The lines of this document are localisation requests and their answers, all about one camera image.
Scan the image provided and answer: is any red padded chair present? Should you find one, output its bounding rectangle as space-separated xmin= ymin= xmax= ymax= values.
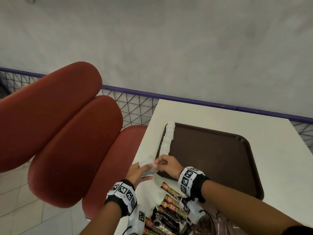
xmin=0 ymin=61 xmax=148 ymax=221

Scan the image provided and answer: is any black right camera cable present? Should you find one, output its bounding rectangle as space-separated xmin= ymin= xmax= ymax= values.
xmin=199 ymin=209 xmax=217 ymax=235

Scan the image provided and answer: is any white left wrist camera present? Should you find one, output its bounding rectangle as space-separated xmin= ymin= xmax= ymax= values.
xmin=126 ymin=204 xmax=146 ymax=235

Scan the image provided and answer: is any person's right hand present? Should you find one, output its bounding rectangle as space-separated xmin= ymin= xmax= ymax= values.
xmin=153 ymin=155 xmax=185 ymax=181

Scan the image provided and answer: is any pile of brown sugar packets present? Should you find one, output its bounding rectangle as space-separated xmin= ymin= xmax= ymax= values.
xmin=193 ymin=205 xmax=245 ymax=235

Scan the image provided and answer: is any person's right forearm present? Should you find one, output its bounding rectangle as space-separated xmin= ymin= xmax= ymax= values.
xmin=201 ymin=180 xmax=304 ymax=235

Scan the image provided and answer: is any right wristband with marker tags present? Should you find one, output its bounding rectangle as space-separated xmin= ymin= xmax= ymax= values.
xmin=178 ymin=166 xmax=211 ymax=203

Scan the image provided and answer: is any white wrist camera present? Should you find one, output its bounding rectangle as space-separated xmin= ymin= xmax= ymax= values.
xmin=126 ymin=204 xmax=146 ymax=235
xmin=180 ymin=197 xmax=205 ymax=225

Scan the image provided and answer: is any handful of white sachets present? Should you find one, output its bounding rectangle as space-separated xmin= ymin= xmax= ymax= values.
xmin=139 ymin=156 xmax=159 ymax=177

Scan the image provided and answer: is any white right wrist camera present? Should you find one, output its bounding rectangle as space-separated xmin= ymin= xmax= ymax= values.
xmin=180 ymin=197 xmax=205 ymax=225

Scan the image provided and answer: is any person's left forearm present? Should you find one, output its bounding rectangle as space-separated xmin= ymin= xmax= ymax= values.
xmin=79 ymin=202 xmax=123 ymax=235

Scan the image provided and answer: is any person's black shirt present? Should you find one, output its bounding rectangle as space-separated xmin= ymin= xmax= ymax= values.
xmin=281 ymin=225 xmax=313 ymax=235

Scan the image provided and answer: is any brown plastic tray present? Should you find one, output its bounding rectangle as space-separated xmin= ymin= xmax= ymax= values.
xmin=155 ymin=122 xmax=264 ymax=201

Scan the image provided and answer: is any pile of coffee stick packets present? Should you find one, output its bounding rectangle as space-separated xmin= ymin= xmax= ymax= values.
xmin=143 ymin=181 xmax=194 ymax=235

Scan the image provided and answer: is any person's left hand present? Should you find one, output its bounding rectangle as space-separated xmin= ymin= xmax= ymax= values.
xmin=125 ymin=161 xmax=153 ymax=190

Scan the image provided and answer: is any purple mesh railing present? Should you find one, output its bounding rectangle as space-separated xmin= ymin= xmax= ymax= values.
xmin=0 ymin=67 xmax=313 ymax=154

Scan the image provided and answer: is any row of white sachets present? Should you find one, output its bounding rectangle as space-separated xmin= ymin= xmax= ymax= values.
xmin=159 ymin=120 xmax=176 ymax=157

